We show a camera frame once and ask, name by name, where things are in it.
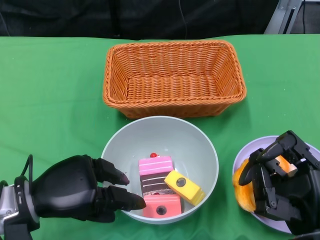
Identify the pink layered cake slice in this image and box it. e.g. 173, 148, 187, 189
138, 152, 174, 177

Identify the black backdrop cloth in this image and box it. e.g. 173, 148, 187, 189
0, 0, 281, 42

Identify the thin black hanging cable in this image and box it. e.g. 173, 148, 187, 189
301, 0, 307, 35
178, 0, 188, 38

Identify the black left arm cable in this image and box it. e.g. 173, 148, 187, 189
19, 154, 35, 181

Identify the grey round bowl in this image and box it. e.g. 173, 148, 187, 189
100, 115, 220, 225

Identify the orange striped bread roll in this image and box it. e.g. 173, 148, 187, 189
232, 158, 257, 213

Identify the striped ring bread with hole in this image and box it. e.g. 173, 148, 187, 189
273, 154, 298, 177

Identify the orange wicker basket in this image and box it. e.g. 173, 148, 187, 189
102, 39, 247, 120

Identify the grey metal frame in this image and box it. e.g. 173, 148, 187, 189
263, 0, 306, 35

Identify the green tablecloth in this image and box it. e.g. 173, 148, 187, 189
0, 33, 320, 240

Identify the pink cake block black dot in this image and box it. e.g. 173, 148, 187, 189
142, 194, 182, 218

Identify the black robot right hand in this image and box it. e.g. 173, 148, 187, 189
238, 129, 320, 236

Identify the yellow cake block black dot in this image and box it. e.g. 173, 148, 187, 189
163, 170, 206, 207

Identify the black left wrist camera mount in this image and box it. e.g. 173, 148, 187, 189
3, 211, 41, 240

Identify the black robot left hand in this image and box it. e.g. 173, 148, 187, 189
29, 154, 147, 224

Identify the pale lavender plate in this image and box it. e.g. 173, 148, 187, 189
231, 135, 320, 235

